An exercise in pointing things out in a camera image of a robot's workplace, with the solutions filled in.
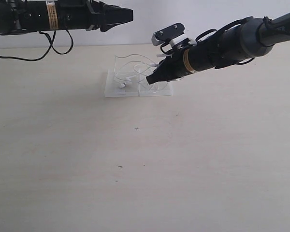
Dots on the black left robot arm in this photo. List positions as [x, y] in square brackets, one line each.
[29, 16]

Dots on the white wired earphones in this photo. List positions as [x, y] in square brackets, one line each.
[133, 69]

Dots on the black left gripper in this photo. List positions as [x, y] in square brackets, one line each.
[90, 15]

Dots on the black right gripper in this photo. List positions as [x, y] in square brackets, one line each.
[169, 69]

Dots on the clear plastic storage case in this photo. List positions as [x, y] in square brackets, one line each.
[112, 90]

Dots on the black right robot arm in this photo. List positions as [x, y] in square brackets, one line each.
[237, 43]

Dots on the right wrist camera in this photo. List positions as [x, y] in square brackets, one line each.
[171, 38]

